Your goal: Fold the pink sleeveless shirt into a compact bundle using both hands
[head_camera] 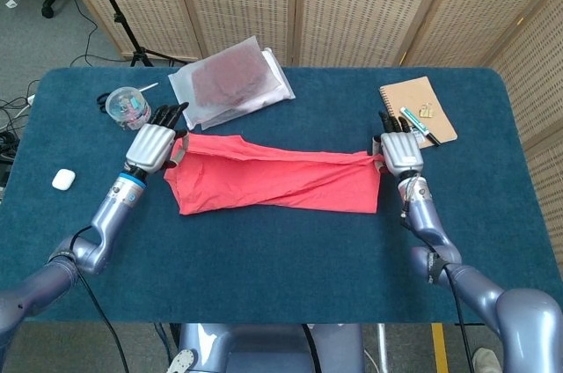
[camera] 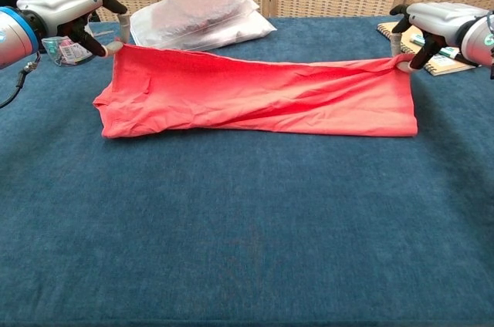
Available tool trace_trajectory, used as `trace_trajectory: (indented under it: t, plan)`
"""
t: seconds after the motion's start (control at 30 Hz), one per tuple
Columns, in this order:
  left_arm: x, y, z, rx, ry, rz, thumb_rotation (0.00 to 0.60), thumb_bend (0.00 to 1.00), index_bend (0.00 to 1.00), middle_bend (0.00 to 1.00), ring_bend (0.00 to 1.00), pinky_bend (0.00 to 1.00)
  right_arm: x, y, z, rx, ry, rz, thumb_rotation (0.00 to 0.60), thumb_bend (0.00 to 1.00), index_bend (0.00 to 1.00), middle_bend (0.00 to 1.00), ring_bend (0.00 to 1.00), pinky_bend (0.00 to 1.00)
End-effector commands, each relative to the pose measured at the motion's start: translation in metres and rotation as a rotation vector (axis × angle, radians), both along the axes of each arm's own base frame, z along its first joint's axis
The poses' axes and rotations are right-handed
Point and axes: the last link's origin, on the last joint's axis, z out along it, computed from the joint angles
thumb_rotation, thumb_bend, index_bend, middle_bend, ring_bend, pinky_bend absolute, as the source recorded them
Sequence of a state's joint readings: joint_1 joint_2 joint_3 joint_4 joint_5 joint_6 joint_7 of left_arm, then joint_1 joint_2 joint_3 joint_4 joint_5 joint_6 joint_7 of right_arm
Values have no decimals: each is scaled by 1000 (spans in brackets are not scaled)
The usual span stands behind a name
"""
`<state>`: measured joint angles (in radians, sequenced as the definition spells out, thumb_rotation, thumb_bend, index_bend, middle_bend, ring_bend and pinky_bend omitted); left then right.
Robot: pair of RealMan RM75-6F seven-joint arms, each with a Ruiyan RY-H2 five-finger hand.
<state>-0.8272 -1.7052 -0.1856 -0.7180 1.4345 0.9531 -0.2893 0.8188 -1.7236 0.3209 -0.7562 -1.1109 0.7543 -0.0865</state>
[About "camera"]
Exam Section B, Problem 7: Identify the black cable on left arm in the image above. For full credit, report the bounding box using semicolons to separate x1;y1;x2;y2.
0;52;42;109

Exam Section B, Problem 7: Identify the kraft spiral notebook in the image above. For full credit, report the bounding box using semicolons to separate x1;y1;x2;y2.
377;22;479;77

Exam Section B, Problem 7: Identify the blue carpet table cover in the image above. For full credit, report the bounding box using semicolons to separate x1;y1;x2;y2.
0;12;494;327

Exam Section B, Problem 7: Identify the translucent bag with dark garment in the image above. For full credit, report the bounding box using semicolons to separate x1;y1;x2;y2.
130;0;260;50

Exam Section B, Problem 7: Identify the green and white marker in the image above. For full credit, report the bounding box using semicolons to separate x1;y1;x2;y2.
411;33;470;62

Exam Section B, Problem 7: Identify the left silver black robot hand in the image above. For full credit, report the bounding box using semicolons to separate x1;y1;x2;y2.
15;0;138;59

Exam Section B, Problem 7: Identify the red t-shirt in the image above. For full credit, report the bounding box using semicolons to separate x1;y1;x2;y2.
92;42;418;139

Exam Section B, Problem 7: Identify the white bagged garment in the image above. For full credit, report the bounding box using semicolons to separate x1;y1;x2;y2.
169;10;277;52

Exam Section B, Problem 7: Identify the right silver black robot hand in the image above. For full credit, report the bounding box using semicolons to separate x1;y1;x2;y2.
389;2;489;73

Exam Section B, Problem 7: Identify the clear jar of coloured clips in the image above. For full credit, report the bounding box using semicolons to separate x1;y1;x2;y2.
41;35;96;68

